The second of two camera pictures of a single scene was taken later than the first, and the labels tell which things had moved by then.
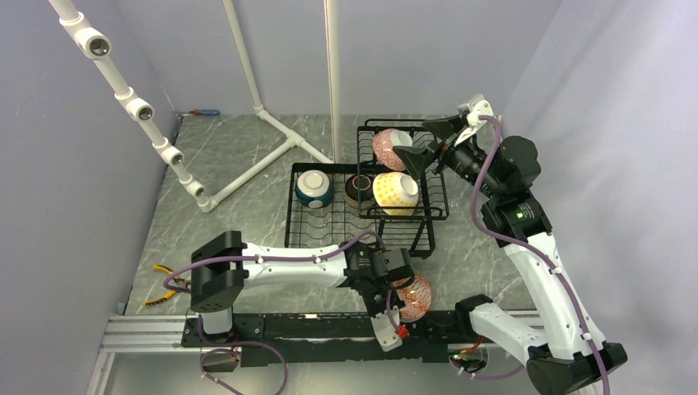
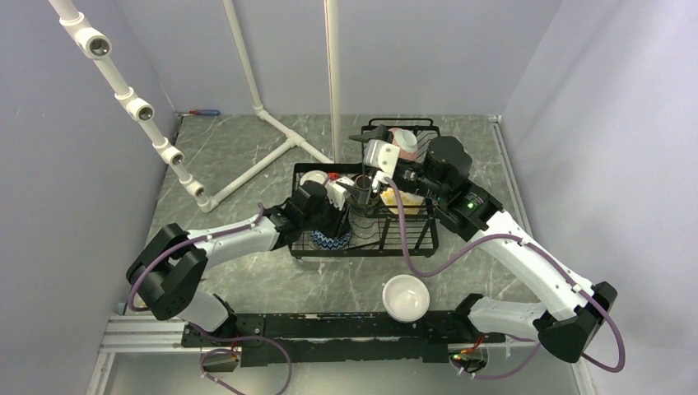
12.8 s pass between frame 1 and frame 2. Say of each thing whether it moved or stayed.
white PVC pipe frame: stayed
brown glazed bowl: stayed
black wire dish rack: stayed
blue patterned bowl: moved
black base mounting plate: stayed
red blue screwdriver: stayed
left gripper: moved
